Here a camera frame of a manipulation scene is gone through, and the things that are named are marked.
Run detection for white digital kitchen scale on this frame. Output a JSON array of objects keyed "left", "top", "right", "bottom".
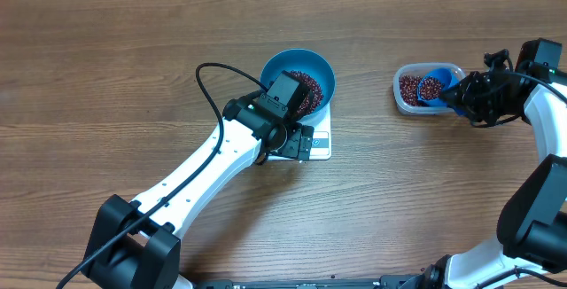
[{"left": 268, "top": 104, "right": 332, "bottom": 161}]

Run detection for blue plastic measuring scoop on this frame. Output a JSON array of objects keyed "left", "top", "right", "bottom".
[{"left": 416, "top": 67, "right": 464, "bottom": 116}]

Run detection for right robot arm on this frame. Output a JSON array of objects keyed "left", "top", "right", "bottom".
[{"left": 404, "top": 38, "right": 566, "bottom": 288}]

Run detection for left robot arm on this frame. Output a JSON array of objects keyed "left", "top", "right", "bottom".
[{"left": 79, "top": 95, "right": 330, "bottom": 289}]

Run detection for blue bowl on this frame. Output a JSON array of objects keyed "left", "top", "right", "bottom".
[{"left": 260, "top": 49, "right": 336, "bottom": 124}]

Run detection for clear plastic container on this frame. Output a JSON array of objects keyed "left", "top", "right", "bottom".
[{"left": 392, "top": 62, "right": 465, "bottom": 116}]

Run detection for red beans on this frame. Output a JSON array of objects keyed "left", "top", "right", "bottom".
[{"left": 399, "top": 75, "right": 444, "bottom": 106}]

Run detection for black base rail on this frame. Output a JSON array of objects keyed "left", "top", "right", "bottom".
[{"left": 173, "top": 275, "right": 423, "bottom": 289}]

